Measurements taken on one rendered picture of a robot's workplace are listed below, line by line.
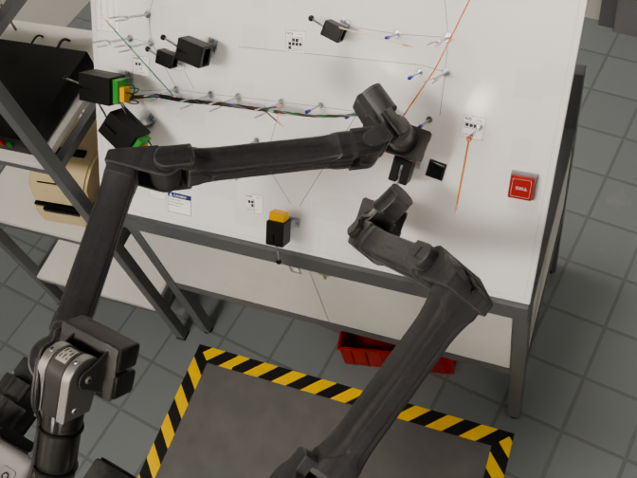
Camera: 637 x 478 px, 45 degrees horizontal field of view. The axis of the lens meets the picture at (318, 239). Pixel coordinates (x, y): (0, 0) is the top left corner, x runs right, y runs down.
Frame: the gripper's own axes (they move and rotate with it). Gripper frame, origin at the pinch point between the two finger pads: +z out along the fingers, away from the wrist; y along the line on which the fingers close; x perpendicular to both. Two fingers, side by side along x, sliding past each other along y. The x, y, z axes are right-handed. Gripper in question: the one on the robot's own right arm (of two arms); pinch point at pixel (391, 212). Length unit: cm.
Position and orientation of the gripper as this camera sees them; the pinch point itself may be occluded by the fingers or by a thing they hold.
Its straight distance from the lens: 175.1
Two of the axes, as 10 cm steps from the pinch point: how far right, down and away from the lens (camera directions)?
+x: -2.8, 9.1, 2.9
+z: 3.4, -1.9, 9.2
